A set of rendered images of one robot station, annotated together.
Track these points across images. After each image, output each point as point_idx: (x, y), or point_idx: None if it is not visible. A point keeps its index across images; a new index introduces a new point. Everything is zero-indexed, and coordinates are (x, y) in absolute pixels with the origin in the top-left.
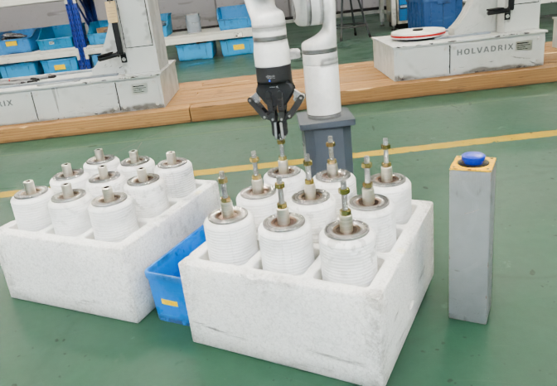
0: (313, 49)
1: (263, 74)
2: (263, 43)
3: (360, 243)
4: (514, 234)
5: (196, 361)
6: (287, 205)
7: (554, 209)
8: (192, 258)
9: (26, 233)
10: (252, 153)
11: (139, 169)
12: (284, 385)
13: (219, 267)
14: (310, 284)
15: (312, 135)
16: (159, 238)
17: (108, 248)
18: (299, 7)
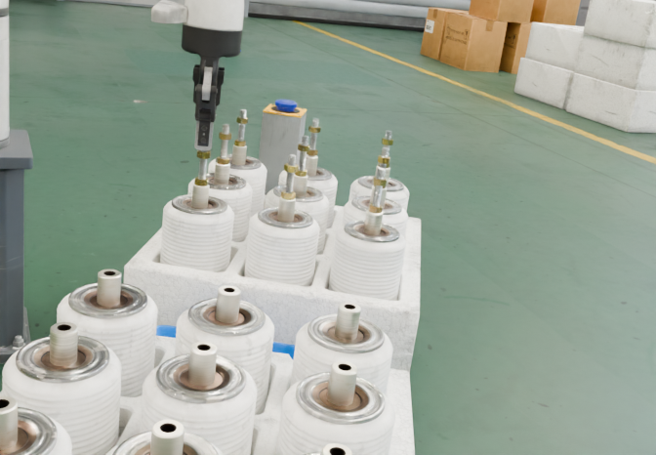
0: (6, 6)
1: (239, 42)
2: None
3: None
4: (96, 230)
5: (431, 422)
6: (311, 210)
7: (32, 205)
8: (403, 304)
9: None
10: (295, 158)
11: (236, 290)
12: (430, 358)
13: (412, 285)
14: (416, 240)
15: (20, 176)
16: None
17: (409, 387)
18: None
